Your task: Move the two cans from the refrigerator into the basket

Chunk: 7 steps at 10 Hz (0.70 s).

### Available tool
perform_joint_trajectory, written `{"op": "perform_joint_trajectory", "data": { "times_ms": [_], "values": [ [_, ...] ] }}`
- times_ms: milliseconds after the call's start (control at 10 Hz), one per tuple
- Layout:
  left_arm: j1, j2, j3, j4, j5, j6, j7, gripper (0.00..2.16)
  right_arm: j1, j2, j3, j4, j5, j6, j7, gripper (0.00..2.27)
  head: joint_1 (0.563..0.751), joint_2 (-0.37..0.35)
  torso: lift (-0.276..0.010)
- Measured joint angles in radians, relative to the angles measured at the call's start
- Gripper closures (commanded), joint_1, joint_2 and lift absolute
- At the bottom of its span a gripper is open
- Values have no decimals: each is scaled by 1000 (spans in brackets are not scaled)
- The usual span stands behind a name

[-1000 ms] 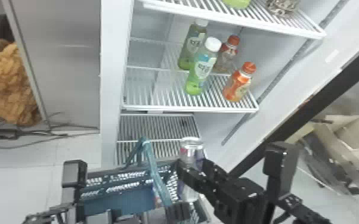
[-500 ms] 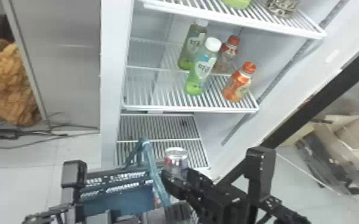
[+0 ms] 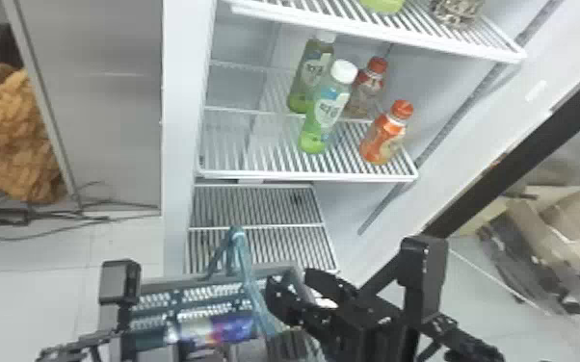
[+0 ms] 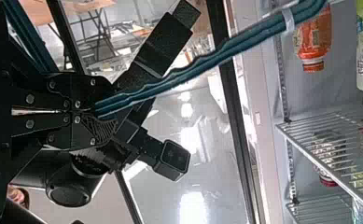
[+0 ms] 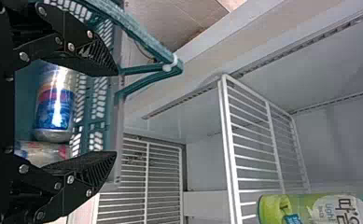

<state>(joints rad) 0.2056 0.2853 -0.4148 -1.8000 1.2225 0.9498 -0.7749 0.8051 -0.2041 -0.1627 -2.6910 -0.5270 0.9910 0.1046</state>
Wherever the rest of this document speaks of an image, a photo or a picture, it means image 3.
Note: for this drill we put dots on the brown patterned container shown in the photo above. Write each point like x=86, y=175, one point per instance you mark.
x=456, y=10

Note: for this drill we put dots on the fridge door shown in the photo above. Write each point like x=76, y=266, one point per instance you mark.
x=512, y=162

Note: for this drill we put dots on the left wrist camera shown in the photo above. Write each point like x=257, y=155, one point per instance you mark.
x=119, y=280

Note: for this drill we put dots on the cardboard box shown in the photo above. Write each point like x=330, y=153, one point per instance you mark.
x=553, y=217

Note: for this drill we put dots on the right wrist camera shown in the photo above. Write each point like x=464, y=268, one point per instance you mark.
x=423, y=265

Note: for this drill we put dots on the green bottle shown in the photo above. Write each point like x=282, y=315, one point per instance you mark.
x=382, y=5
x=310, y=71
x=326, y=108

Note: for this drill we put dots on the orange knitted cloth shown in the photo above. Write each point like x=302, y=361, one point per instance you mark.
x=9, y=136

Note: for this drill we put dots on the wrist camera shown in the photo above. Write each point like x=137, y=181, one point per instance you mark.
x=423, y=265
x=119, y=280

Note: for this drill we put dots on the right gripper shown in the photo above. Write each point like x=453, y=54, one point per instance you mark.
x=366, y=328

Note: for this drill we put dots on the white fridge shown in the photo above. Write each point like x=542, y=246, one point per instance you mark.
x=118, y=111

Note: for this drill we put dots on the brown bottle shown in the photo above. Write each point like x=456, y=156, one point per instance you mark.
x=367, y=91

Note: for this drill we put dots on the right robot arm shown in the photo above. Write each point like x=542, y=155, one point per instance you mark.
x=464, y=346

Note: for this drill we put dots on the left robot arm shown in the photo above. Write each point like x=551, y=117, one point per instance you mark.
x=75, y=348

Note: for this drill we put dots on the blue basket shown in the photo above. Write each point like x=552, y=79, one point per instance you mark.
x=204, y=295

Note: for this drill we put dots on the blue snack packet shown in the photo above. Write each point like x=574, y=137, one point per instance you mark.
x=219, y=328

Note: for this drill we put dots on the orange bottle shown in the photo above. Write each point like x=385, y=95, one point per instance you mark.
x=383, y=139

